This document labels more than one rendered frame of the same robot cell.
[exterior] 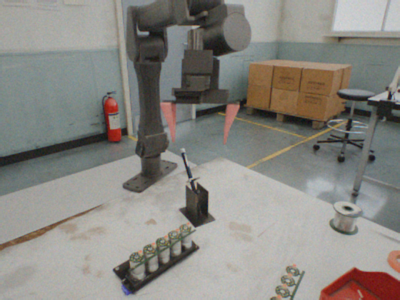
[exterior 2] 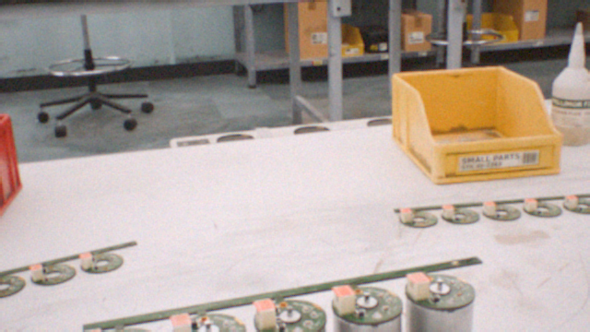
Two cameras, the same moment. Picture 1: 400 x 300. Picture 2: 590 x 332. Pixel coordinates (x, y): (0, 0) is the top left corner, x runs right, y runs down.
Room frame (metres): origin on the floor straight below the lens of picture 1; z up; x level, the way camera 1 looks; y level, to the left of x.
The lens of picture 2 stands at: (0.61, 0.17, 0.94)
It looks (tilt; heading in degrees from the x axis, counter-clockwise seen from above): 19 degrees down; 208
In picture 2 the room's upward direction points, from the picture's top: 2 degrees counter-clockwise
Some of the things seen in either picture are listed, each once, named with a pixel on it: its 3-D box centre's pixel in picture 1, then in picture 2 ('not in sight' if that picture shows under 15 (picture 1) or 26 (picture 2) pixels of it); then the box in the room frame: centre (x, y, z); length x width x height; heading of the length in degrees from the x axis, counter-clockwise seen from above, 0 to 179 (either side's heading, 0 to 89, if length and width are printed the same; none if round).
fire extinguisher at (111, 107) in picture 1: (112, 116); not in sight; (3.01, 0.92, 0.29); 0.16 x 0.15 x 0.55; 131
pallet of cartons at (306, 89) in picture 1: (295, 90); not in sight; (4.04, -1.43, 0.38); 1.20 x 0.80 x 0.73; 47
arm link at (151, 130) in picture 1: (149, 98); not in sight; (0.76, 0.13, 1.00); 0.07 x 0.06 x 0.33; 123
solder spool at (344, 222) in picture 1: (345, 217); not in sight; (0.53, -0.34, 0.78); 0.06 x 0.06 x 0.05
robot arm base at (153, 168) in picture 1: (151, 164); not in sight; (0.78, 0.14, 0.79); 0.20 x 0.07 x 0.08; 151
